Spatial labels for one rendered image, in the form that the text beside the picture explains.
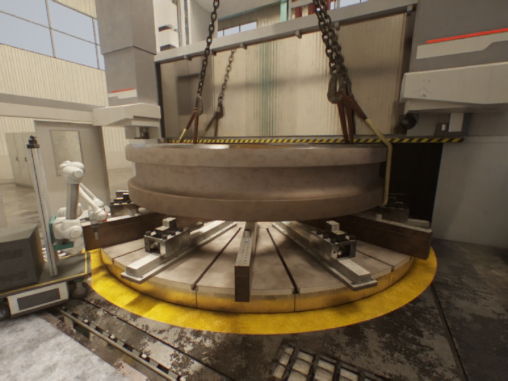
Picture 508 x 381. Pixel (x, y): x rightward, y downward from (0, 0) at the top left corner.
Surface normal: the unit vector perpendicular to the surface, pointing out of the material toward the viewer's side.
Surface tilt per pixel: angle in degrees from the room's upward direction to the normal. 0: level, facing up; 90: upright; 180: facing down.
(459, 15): 90
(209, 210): 90
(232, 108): 90
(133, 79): 90
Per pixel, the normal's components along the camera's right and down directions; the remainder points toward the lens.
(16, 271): 0.57, 0.16
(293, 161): 0.15, 0.19
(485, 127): -0.47, 0.18
